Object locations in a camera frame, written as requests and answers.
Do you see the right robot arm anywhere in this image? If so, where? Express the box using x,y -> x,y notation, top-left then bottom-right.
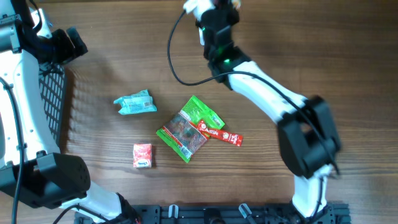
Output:
196,9 -> 341,221

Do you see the teal tissue pack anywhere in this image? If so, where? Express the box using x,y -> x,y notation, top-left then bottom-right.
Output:
113,90 -> 157,115

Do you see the red snack stick packet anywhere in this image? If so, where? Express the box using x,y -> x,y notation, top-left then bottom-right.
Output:
197,120 -> 243,147

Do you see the grey plastic basket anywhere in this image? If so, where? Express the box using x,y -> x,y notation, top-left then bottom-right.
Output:
39,63 -> 67,145

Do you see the red small box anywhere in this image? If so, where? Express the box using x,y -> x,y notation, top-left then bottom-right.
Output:
133,144 -> 152,169

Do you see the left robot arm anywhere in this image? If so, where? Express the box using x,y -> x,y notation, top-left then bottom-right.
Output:
1,1 -> 141,223

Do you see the green gummy candy bag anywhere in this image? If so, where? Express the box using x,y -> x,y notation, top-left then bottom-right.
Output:
156,96 -> 225,163

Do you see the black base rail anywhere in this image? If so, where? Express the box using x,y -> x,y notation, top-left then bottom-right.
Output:
74,202 -> 352,224

